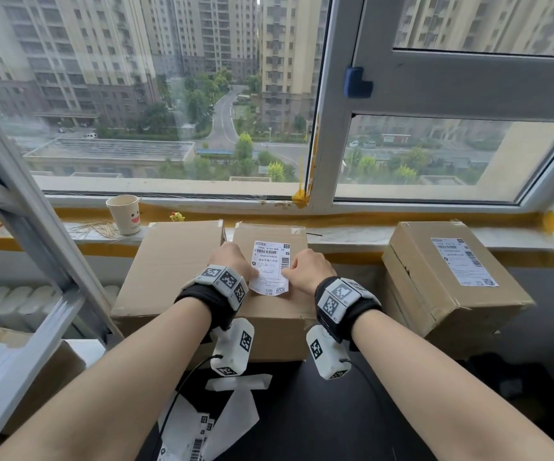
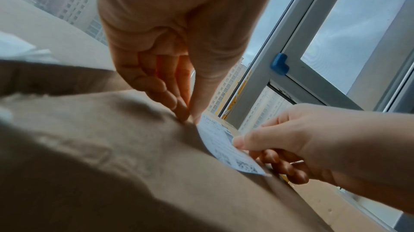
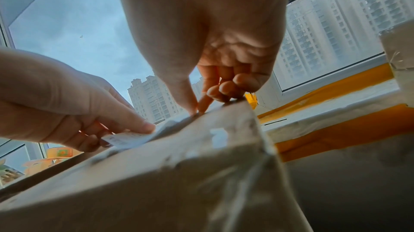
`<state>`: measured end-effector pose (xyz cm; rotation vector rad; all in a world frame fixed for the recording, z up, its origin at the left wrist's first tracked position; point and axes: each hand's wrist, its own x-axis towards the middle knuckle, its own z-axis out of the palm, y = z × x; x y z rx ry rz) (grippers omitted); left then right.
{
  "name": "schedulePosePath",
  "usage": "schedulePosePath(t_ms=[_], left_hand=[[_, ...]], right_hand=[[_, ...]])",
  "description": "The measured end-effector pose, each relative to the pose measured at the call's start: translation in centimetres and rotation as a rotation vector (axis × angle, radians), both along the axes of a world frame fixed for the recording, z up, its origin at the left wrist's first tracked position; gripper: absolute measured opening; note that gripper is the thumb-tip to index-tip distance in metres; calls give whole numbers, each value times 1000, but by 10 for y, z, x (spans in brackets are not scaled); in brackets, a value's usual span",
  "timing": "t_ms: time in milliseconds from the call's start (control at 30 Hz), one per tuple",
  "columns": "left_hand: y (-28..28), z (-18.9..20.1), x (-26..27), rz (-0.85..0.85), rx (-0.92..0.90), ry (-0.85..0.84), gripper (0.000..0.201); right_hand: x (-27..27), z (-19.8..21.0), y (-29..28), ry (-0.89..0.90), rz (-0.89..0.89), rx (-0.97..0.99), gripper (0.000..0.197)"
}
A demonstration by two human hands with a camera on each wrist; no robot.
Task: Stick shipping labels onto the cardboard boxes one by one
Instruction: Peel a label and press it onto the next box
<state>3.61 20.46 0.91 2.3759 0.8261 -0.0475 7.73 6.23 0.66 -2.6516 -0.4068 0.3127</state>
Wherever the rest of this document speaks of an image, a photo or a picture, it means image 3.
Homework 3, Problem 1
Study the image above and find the person's right hand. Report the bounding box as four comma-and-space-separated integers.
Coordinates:
111, 0, 289, 114

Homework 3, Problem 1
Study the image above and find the person's left hand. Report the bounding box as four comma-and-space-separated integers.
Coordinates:
0, 48, 157, 153

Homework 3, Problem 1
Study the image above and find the white shipping label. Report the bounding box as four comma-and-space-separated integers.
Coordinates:
100, 113, 200, 150

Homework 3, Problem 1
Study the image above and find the large brown cardboard box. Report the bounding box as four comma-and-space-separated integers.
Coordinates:
0, 99, 314, 232

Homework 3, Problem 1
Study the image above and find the slim brown cardboard box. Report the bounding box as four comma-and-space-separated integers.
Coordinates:
378, 22, 414, 91

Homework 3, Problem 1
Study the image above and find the white window frame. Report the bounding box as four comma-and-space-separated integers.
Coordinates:
0, 0, 414, 109

